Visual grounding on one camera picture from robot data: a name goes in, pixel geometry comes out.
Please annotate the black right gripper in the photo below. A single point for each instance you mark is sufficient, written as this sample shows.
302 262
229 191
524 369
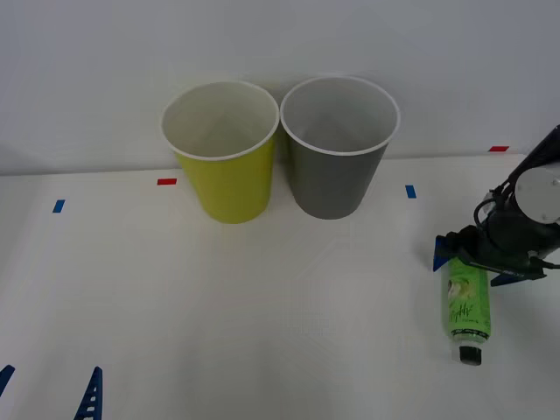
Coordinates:
490 260

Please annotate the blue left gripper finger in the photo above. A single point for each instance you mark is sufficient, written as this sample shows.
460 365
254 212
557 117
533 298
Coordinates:
5 375
94 402

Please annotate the green label plastic bottle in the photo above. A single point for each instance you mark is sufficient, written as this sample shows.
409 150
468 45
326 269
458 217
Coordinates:
466 306

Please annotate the silver and black right arm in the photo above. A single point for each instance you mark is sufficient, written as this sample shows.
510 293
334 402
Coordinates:
536 197

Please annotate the grey plastic bin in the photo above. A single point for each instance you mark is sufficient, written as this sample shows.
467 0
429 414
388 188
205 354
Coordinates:
328 184

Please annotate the yellow-green plastic bin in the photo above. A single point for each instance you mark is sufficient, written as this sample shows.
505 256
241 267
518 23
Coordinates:
227 192

